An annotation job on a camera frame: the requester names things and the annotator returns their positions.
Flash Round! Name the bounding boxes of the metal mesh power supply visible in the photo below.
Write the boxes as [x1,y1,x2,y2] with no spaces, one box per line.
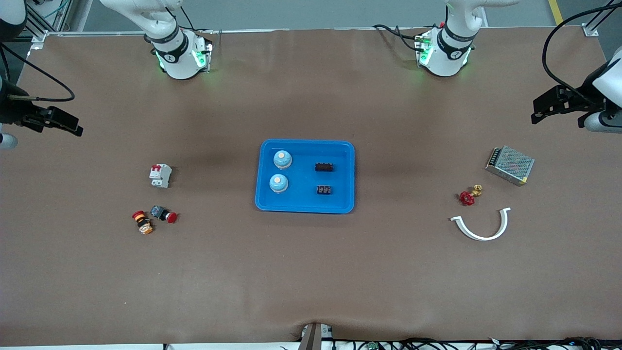
[485,145,536,187]

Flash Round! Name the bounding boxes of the white circuit breaker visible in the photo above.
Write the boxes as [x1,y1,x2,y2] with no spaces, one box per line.
[149,164,173,189]

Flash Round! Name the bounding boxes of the white curved plastic clip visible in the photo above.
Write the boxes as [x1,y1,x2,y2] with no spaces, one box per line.
[449,208,512,242]

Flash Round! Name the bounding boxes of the red mushroom push button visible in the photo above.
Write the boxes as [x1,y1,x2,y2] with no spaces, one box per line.
[150,205,178,224]

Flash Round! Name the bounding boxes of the blue plastic tray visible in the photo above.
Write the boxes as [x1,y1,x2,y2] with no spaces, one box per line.
[255,140,356,214]

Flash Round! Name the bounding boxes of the brown table mat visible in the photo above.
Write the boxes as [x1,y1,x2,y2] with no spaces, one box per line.
[0,27,622,347]

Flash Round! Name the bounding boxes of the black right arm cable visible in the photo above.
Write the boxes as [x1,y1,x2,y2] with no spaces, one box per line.
[0,43,75,103]

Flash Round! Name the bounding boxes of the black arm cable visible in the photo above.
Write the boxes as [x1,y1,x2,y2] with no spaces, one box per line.
[0,43,75,103]
[542,0,622,105]

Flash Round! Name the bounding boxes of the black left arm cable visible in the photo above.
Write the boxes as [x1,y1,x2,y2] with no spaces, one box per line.
[542,0,622,105]

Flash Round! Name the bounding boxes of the aluminium frame profile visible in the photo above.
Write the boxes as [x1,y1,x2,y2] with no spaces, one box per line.
[582,0,622,37]
[22,0,66,45]

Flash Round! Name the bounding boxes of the green cable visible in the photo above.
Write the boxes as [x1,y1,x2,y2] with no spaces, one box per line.
[36,0,71,18]

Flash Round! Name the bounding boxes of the brass valve with red handle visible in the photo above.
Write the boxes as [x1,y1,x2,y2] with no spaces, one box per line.
[460,184,484,206]

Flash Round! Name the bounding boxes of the orange and red button switch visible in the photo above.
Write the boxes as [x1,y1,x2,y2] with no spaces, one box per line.
[132,210,155,235]

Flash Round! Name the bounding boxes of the black left arm base cables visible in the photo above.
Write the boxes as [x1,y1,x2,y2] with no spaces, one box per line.
[372,23,424,52]

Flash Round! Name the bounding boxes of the metal table edge bracket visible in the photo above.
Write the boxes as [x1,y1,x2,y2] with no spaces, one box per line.
[298,322,334,350]

